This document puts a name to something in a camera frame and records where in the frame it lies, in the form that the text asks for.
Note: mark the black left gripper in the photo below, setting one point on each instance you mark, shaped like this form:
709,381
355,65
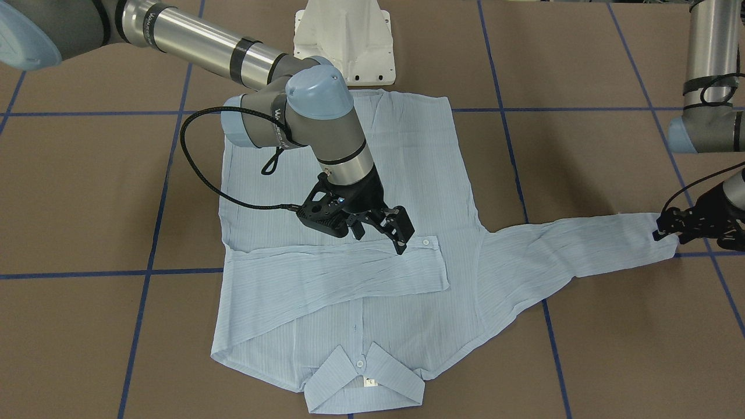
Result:
713,210

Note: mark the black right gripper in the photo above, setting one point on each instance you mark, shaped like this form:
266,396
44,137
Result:
369,199

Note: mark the light blue button-up shirt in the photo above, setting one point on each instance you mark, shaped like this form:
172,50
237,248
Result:
357,327

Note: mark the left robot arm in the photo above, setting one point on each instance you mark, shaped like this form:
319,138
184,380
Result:
709,123

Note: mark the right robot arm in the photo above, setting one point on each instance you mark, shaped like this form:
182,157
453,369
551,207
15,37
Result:
296,103

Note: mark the white central mounting column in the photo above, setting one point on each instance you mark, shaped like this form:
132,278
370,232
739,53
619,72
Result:
355,36

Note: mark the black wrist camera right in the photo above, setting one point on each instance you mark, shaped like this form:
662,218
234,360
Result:
322,211

